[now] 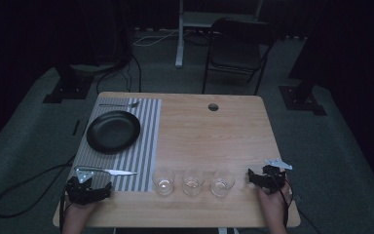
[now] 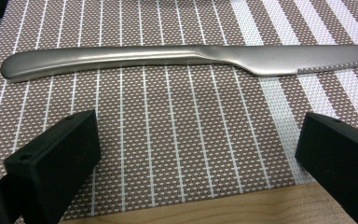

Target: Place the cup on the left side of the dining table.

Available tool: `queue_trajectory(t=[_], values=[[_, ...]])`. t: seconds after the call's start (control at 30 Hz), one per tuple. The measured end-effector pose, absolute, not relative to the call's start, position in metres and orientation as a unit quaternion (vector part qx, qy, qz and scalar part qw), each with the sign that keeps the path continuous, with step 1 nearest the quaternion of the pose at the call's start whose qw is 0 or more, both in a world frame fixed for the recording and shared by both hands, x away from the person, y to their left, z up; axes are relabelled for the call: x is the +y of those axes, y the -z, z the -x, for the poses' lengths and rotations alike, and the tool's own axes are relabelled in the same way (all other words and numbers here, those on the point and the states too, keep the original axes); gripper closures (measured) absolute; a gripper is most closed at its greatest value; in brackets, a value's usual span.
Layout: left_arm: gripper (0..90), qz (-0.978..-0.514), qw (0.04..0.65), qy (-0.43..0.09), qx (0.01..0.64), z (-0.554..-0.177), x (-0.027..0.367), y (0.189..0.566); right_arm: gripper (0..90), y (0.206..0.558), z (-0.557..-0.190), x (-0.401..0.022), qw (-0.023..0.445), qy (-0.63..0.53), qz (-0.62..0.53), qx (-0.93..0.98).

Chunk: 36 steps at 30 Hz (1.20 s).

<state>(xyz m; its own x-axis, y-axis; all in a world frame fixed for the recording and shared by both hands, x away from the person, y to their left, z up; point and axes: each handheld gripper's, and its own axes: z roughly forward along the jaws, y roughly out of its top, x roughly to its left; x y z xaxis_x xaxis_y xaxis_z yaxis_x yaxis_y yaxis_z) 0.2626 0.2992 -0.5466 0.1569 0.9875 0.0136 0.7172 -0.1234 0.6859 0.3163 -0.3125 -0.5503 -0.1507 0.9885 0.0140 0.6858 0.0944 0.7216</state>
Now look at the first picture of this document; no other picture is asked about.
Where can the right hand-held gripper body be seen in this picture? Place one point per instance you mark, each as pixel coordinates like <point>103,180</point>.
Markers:
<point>274,177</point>

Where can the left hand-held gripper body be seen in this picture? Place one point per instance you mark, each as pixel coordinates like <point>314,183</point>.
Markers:
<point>81,191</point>

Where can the person's left hand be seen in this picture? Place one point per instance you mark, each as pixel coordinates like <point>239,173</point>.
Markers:
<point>78,208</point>

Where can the person's right hand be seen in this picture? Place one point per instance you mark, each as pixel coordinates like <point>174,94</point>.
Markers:
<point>272,201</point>

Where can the silver knife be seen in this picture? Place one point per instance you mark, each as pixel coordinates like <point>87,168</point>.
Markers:
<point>120,172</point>

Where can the clear drinking glass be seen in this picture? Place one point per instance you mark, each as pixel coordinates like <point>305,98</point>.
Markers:
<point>163,185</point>
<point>193,185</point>
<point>222,187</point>

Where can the black plate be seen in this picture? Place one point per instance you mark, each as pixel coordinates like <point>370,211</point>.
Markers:
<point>113,131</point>

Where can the grey striped placemat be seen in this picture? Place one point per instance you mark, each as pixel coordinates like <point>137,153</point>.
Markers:
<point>146,143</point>

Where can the small black bar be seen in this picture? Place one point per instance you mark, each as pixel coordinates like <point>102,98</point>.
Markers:
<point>76,127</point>

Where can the black stand base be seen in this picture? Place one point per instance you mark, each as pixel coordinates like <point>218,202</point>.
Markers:
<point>68,89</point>
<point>300,99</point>

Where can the silver fork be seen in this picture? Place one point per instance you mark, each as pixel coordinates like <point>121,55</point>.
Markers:
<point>123,105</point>

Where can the black folding chair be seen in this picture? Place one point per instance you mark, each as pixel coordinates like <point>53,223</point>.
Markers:
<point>237,48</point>

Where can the white metal desk frame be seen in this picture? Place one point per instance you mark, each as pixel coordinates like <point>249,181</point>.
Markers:
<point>183,35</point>

